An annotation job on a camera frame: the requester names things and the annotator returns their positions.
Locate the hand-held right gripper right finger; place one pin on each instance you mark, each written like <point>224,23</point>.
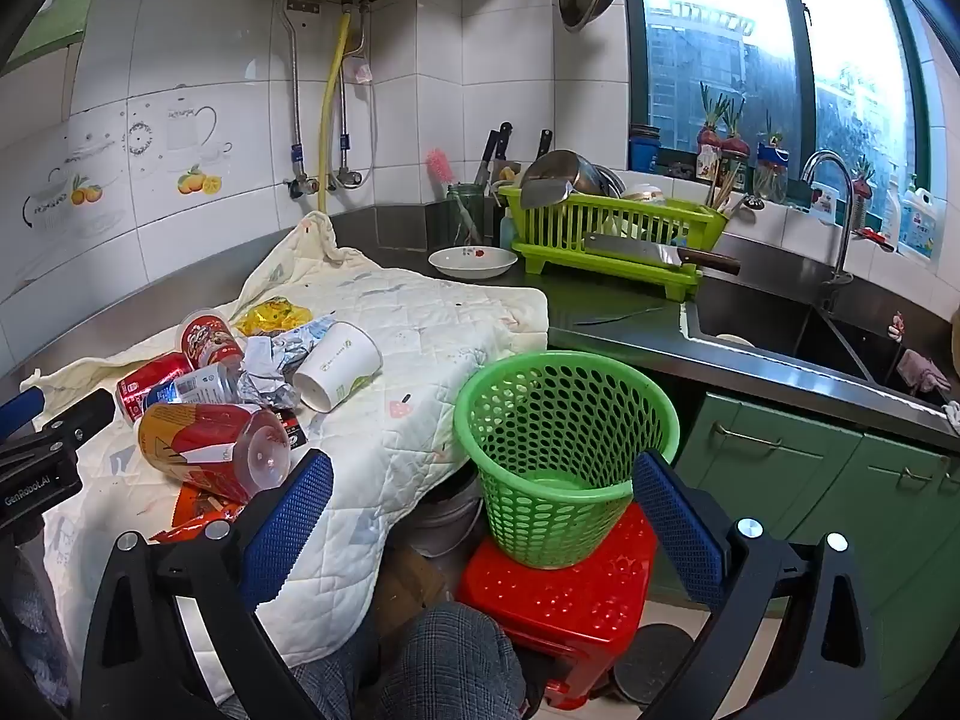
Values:
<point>679,525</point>

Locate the metal water pipe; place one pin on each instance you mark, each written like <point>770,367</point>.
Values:
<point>295,90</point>
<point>343,112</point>

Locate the green cabinet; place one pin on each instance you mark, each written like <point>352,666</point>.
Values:
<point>810,510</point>

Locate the white detergent bottle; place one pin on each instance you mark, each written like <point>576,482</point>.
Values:
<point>916,229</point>

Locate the yellow wrapper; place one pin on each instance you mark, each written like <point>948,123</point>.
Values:
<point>274,315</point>

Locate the steel pot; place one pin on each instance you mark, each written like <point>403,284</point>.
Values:
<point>446,521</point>

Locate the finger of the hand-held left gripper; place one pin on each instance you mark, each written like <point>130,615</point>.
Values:
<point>22,411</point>
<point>82,420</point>

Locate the red and yellow plastic cup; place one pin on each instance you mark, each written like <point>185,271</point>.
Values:
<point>195,442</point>

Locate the steel sink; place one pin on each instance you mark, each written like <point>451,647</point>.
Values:
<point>757,315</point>

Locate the person's left hand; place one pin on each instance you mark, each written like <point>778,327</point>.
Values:
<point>37,615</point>

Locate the steel bowl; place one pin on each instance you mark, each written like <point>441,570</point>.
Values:
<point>559,169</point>

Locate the green dish rack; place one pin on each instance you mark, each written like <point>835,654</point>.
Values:
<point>570,229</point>

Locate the blue plastic container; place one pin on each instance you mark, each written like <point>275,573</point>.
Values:
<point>643,154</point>

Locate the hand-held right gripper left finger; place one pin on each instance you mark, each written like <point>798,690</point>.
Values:
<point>289,525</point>

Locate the sprouting onion jar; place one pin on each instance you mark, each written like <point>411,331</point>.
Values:
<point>772,172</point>
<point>720,146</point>

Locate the green glass jar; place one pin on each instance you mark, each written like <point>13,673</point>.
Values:
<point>469,214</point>

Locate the black snack packet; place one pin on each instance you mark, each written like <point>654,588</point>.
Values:
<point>289,427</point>

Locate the red soda can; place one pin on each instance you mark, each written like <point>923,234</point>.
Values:
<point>150,384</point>

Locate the white bowl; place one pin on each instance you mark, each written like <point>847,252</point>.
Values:
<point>735,340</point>

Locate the orange snack wrapper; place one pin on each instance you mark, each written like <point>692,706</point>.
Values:
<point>187,519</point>

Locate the cream quilted blanket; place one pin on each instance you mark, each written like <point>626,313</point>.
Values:
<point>420,360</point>

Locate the red snack tube can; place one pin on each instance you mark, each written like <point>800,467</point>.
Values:
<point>206,341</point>

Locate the white plate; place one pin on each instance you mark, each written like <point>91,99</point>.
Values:
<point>472,261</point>

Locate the pink cloth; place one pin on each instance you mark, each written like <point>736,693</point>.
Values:
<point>921,371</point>

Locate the green plastic basket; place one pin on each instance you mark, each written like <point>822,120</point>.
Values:
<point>570,484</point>

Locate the teal dish soap bottle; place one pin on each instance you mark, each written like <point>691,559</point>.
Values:
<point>508,229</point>

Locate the red plastic stool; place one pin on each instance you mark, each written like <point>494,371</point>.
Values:
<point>555,600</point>

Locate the person's grey trouser leg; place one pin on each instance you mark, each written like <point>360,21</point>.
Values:
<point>450,667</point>

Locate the chrome faucet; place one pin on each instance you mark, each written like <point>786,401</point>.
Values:
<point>846,225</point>

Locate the white paper cup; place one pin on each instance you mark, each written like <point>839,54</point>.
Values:
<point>341,364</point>

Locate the dark round lid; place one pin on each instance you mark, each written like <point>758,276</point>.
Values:
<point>654,664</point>

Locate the silver wrapper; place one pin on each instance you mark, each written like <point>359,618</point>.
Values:
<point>266,375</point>

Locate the pink bottle brush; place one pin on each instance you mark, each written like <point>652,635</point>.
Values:
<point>441,165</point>

